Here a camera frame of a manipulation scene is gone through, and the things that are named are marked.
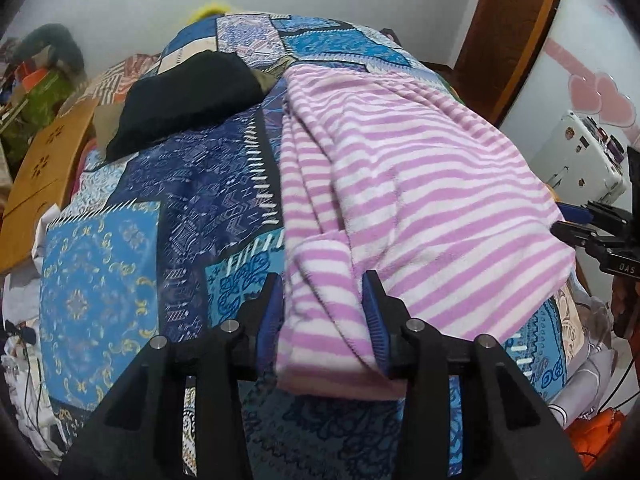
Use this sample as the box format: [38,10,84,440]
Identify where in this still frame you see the white appliance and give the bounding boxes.
[544,110,629,207]

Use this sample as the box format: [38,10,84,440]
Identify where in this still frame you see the green storage box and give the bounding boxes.
[0,72,76,162]

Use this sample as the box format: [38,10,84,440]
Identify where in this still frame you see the pink striped towel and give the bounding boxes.
[275,62,575,401]

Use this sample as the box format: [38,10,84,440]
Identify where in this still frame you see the wooden lap desk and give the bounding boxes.
[0,97,99,276]

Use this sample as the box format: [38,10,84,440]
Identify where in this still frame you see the brown wooden door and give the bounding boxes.
[452,0,571,127]

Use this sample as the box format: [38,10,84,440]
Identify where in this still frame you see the white printed cloth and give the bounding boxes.
[547,285,617,427]

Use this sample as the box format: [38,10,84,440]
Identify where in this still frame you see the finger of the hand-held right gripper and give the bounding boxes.
[550,220,608,255]
[556,202,608,224]

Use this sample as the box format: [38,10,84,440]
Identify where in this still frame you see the grey plush toy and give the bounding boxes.
[12,22,87,74]

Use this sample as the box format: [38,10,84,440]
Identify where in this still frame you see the orange cloth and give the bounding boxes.
[567,407,629,464]

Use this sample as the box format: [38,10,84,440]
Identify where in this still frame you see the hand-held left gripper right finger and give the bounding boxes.
[361,270,586,480]

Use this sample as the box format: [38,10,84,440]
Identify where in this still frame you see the orange striped blanket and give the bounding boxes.
[65,52,164,111]

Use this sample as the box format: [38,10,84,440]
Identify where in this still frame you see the white wardrobe door pink hearts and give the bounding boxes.
[500,0,640,211]

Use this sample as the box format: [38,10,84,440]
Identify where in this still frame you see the black folded garment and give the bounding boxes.
[105,52,267,163]

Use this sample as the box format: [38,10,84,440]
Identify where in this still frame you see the blue patchwork blanket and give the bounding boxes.
[37,12,572,478]

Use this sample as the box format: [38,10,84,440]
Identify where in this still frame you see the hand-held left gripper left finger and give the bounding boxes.
[57,272,286,480]

